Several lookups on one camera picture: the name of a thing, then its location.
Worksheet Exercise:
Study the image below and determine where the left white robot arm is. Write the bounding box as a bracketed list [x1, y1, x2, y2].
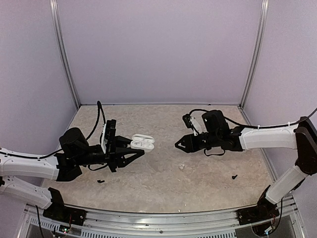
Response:
[0, 127, 155, 221]

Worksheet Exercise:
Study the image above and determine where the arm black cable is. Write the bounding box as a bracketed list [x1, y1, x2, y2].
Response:
[189, 107, 317, 129]
[37, 100, 106, 159]

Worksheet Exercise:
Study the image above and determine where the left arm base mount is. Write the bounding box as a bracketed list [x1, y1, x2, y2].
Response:
[43, 206, 87, 226]

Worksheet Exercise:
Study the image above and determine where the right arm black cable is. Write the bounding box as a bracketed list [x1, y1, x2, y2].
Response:
[189, 107, 317, 129]

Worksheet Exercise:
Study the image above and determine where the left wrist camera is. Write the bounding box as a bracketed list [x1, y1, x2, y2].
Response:
[100, 119, 116, 154]

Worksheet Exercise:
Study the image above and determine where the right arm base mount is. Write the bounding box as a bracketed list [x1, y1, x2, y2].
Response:
[236, 205, 280, 225]

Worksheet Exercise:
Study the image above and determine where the white earbud charging case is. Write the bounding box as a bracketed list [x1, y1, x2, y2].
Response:
[130, 134, 155, 153]

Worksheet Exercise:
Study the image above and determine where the right aluminium frame post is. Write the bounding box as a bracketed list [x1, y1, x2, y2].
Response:
[239, 0, 269, 110]

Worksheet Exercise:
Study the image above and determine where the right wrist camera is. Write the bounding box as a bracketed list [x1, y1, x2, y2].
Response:
[182, 114, 203, 136]

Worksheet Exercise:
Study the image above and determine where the aluminium frame post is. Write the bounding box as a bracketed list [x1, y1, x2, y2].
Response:
[239, 0, 269, 110]
[50, 0, 81, 110]

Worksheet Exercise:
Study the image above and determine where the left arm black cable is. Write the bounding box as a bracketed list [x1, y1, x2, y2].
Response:
[37, 100, 106, 159]

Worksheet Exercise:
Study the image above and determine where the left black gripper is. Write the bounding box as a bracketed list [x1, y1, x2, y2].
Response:
[75, 135, 144, 172]

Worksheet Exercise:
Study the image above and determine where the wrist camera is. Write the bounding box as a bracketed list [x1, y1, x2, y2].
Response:
[100, 119, 116, 154]
[182, 114, 203, 136]

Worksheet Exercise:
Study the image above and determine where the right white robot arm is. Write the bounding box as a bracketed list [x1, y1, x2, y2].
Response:
[175, 110, 317, 220]

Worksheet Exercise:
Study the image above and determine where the left aluminium frame post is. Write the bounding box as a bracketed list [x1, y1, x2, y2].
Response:
[50, 0, 81, 110]

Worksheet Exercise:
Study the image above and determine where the front aluminium rail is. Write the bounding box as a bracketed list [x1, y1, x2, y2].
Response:
[23, 197, 302, 238]

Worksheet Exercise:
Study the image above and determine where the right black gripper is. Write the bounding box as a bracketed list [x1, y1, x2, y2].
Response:
[175, 131, 220, 153]

